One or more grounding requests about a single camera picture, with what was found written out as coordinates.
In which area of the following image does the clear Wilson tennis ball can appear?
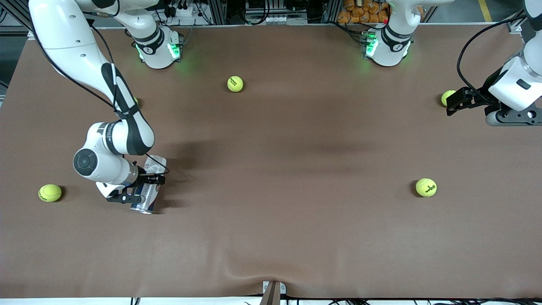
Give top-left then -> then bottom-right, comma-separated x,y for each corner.
130,155 -> 167,214

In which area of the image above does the aluminium corner profile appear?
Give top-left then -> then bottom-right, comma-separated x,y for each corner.
506,13 -> 530,35

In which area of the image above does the pile of orange objects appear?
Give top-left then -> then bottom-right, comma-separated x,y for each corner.
337,0 -> 390,24

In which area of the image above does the brown table mat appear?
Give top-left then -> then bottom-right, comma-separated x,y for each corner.
0,23 -> 542,299

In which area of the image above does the white power strip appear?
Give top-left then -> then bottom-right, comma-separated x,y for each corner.
164,2 -> 196,18
266,15 -> 308,25

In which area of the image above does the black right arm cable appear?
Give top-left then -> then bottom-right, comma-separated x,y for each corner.
30,0 -> 170,175

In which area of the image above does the aluminium frame post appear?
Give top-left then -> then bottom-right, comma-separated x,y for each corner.
327,0 -> 341,24
210,0 -> 227,25

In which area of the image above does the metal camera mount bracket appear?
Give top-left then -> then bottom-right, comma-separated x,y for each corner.
259,280 -> 287,305

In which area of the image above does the aluminium frame strut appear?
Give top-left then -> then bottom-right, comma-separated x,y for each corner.
0,0 -> 32,33

